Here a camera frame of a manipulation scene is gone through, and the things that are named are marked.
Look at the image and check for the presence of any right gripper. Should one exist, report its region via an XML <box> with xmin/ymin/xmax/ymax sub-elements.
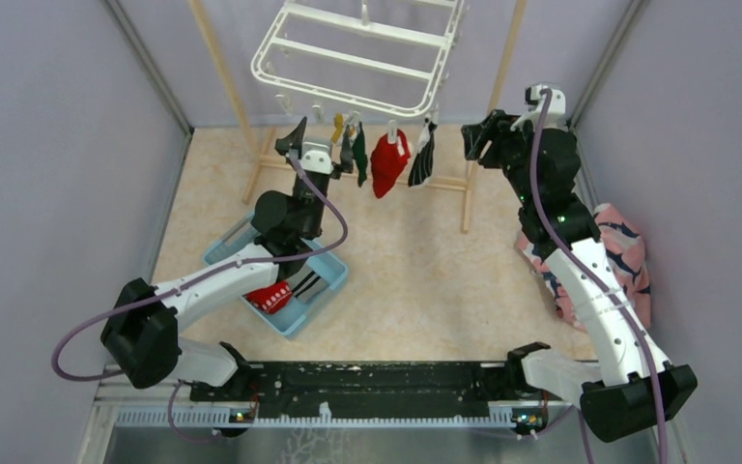
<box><xmin>461</xmin><ymin>109</ymin><xmax>544</xmax><ymax>206</ymax></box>

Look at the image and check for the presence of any white clip hanger frame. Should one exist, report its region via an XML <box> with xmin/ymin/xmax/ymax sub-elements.
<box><xmin>250</xmin><ymin>1</ymin><xmax>467</xmax><ymax>120</ymax></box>

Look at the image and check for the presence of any light blue plastic basket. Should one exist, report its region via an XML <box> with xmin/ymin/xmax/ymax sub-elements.
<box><xmin>202</xmin><ymin>213</ymin><xmax>349</xmax><ymax>339</ymax></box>

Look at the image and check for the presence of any grey striped sock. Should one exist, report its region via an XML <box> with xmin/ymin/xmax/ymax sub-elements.
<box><xmin>287</xmin><ymin>267</ymin><xmax>328</xmax><ymax>304</ymax></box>

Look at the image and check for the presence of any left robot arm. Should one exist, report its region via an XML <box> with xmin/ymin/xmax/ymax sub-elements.
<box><xmin>100</xmin><ymin>118</ymin><xmax>339</xmax><ymax>400</ymax></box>

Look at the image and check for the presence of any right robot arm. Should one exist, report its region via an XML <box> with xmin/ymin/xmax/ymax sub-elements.
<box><xmin>461</xmin><ymin>110</ymin><xmax>698</xmax><ymax>443</ymax></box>

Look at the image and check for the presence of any green hanging sock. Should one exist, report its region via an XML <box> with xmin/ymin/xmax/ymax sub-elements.
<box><xmin>330</xmin><ymin>113</ymin><xmax>369</xmax><ymax>188</ymax></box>

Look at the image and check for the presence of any wooden drying rack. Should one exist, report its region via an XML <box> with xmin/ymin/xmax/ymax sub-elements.
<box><xmin>186</xmin><ymin>0</ymin><xmax>531</xmax><ymax>235</ymax></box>

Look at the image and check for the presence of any red hanging sock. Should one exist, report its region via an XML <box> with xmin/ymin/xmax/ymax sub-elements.
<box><xmin>370</xmin><ymin>128</ymin><xmax>412</xmax><ymax>199</ymax></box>

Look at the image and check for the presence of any black striped hanging sock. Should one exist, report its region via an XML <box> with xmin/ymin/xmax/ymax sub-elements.
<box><xmin>408</xmin><ymin>115</ymin><xmax>438</xmax><ymax>188</ymax></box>

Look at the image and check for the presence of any red sock in basket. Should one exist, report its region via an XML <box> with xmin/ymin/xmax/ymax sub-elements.
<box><xmin>243</xmin><ymin>281</ymin><xmax>293</xmax><ymax>315</ymax></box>

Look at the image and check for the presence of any pink patterned cloth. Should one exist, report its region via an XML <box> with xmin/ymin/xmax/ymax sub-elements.
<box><xmin>515</xmin><ymin>203</ymin><xmax>651</xmax><ymax>331</ymax></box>

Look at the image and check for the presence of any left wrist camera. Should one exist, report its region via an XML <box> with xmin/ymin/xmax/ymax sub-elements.
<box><xmin>300</xmin><ymin>139</ymin><xmax>333</xmax><ymax>176</ymax></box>

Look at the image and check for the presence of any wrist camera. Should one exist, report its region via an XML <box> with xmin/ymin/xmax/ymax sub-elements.
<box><xmin>510</xmin><ymin>82</ymin><xmax>567</xmax><ymax>131</ymax></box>
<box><xmin>300</xmin><ymin>139</ymin><xmax>333</xmax><ymax>176</ymax></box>

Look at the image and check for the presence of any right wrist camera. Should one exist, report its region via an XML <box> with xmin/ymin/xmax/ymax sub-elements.
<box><xmin>510</xmin><ymin>82</ymin><xmax>567</xmax><ymax>131</ymax></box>

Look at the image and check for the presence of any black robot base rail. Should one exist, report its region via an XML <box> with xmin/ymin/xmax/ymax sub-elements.
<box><xmin>189</xmin><ymin>358</ymin><xmax>554</xmax><ymax>431</ymax></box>

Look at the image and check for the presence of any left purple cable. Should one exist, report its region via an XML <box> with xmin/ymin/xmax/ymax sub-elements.
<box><xmin>50</xmin><ymin>153</ymin><xmax>351</xmax><ymax>384</ymax></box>

